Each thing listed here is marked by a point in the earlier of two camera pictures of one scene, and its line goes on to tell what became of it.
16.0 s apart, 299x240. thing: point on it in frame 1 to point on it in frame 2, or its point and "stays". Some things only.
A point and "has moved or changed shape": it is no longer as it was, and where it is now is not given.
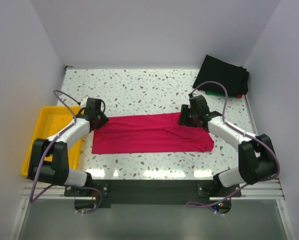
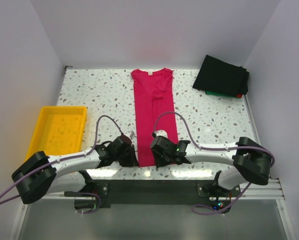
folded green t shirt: [220, 93] stays
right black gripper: [185, 118] to [158, 155]
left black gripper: [100, 120] to [129, 155]
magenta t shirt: [149, 134] has moved or changed shape
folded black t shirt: [235, 78] stays
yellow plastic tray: [52, 120] stays
